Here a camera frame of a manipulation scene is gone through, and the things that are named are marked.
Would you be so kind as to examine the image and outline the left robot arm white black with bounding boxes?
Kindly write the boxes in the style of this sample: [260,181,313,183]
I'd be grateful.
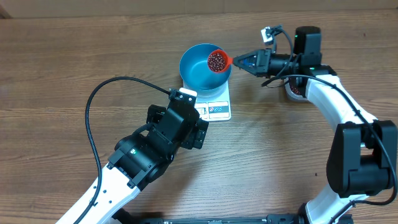
[58,97,208,223]

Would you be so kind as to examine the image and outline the blue plastic bowl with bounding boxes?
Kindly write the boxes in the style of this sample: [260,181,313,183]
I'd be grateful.
[179,44,232,91]

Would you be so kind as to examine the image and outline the red measuring scoop blue handle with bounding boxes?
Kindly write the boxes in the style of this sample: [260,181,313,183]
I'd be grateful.
[207,49,233,73]

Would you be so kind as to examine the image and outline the red adzuki beans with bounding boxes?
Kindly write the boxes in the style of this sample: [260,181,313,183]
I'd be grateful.
[289,78,301,95]

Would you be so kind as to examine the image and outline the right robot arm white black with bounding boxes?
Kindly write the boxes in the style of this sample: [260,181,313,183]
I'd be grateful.
[232,26,397,223]

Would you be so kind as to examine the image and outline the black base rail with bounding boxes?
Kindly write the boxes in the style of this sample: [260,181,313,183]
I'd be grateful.
[111,208,354,224]

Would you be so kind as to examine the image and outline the white digital kitchen scale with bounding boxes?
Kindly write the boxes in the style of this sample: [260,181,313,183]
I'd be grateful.
[183,82,232,122]

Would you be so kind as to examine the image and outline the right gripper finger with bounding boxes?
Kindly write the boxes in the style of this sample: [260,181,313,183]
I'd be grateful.
[233,51,257,62]
[233,60,257,76]

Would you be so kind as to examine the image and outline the clear plastic container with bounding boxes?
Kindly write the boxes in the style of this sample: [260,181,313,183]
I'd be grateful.
[284,78,308,102]

